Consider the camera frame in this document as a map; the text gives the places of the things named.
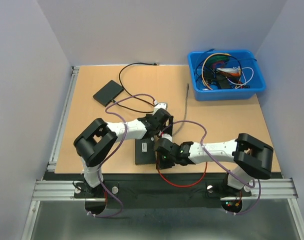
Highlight black network switch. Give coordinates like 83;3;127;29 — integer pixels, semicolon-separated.
93;80;124;107
134;137;156;166

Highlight red ethernet cable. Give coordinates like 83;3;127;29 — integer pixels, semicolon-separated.
155;161;209;188

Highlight black power cable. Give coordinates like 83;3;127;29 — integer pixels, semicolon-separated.
110;61;159;113

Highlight grey ethernet cable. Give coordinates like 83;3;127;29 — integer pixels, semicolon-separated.
173;83;190;135

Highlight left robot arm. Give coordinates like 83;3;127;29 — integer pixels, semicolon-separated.
73;108;171;197

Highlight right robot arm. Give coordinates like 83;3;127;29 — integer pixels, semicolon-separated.
154;133;274;195

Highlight blue plastic bin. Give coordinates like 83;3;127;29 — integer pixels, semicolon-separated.
187;49;266;101

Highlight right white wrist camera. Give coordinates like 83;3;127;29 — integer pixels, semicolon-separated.
159;132;172;141

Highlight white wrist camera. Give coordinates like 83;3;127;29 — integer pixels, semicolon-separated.
159;132;172;141
153;100;168;113

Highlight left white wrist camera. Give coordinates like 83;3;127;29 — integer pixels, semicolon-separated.
153;100;168;113

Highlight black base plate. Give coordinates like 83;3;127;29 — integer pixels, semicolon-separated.
40;172;252;210

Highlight tangled cables in bin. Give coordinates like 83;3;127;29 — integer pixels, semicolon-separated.
194;47;258;91

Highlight aluminium frame rail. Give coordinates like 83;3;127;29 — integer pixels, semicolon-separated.
32;178;298;201

